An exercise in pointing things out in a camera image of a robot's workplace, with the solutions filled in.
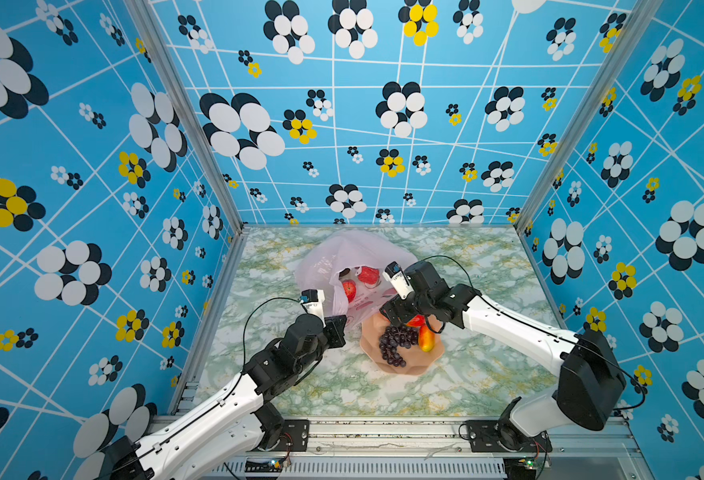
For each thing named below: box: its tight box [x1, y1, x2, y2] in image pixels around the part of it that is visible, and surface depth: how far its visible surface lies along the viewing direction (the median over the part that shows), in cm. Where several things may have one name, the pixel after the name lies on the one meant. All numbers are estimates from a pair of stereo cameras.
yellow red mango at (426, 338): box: [419, 325, 435, 352], surface depth 86 cm
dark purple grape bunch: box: [379, 325, 418, 367], surface depth 88 cm
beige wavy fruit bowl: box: [360, 312, 445, 375], surface depth 87 cm
